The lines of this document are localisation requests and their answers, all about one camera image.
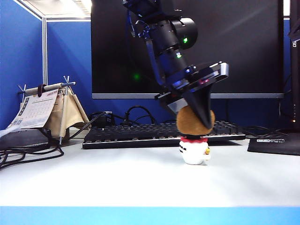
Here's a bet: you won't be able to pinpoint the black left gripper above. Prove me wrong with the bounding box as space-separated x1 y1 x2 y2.
154 61 229 130

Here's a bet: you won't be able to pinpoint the black thin desk cables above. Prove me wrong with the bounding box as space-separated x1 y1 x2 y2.
243 125 289 139

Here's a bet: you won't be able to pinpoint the black usb hub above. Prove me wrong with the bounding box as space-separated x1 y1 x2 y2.
90 112 116 129

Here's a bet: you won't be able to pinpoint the grey partition frame post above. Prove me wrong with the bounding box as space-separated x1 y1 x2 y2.
41 17 48 85

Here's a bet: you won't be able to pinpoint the brown kiwi fruit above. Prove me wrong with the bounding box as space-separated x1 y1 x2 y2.
175 105 216 136

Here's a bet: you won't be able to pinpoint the black flat pad with label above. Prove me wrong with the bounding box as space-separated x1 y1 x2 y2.
247 131 300 157

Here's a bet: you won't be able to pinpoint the black hub cable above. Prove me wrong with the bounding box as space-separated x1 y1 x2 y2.
67 112 107 141

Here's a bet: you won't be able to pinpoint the black AOC computer monitor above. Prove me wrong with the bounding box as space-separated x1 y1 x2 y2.
90 0 285 99

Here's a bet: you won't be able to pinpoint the black mechanical keyboard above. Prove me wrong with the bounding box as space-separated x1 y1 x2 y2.
82 120 247 150

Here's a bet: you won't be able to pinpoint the black flat notebook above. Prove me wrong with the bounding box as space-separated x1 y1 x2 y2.
0 128 51 151

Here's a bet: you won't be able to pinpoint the black looped cable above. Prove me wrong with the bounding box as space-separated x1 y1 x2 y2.
121 105 158 126

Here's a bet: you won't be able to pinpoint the beige tent-shaped calendar stand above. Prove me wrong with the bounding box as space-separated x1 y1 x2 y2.
18 75 90 145

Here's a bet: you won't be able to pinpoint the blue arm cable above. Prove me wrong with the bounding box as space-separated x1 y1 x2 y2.
127 9 151 38

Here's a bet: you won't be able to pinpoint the white doll with flat head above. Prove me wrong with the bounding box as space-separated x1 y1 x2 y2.
179 134 212 165

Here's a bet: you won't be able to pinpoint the black cable bundle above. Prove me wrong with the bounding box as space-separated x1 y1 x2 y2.
0 130 65 171

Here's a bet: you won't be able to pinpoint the black HSD monitor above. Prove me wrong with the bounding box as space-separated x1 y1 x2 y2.
290 0 300 131

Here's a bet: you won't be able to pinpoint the white calendar sheet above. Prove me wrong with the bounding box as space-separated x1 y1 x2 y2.
7 89 59 129

